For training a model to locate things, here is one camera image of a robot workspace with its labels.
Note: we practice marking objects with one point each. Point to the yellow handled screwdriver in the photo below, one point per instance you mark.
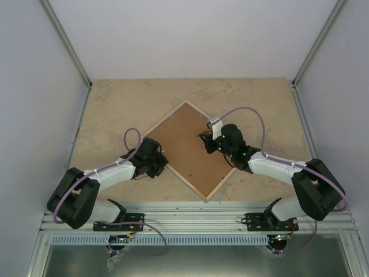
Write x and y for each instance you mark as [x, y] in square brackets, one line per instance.
[206, 136]

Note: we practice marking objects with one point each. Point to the left aluminium corner post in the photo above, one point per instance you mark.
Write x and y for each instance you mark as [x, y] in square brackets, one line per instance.
[55, 22]

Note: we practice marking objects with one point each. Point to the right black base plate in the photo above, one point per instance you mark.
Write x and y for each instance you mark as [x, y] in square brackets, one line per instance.
[262, 222]

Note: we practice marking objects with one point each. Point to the aluminium corner post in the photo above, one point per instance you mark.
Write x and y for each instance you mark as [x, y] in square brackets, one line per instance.
[327, 26]
[55, 22]

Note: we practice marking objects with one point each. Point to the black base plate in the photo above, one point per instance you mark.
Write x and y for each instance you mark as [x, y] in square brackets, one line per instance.
[130, 223]
[262, 222]

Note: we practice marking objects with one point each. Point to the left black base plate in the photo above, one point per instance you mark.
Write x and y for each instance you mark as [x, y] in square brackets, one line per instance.
[130, 223]

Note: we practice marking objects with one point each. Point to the slotted grey cable duct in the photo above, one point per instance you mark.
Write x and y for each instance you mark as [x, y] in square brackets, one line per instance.
[156, 240]

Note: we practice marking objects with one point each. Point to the teal wooden picture frame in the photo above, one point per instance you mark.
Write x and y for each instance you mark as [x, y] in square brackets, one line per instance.
[177, 132]

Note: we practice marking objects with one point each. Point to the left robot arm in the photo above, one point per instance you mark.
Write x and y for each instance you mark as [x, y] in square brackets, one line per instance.
[74, 201]

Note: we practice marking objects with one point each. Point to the aluminium rail base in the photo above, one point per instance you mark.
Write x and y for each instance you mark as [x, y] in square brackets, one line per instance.
[195, 217]

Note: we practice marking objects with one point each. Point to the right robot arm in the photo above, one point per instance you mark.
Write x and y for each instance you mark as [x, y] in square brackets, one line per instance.
[317, 192]

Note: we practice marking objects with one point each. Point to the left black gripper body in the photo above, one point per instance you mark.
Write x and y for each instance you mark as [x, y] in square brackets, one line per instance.
[155, 165]

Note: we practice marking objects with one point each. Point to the right aluminium corner post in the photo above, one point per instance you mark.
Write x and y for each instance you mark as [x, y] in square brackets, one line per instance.
[327, 26]

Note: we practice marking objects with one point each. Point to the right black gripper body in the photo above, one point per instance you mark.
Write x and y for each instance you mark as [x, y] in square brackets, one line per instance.
[228, 151]

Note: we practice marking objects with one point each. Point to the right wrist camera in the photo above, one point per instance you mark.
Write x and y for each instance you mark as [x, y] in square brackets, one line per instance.
[215, 124]

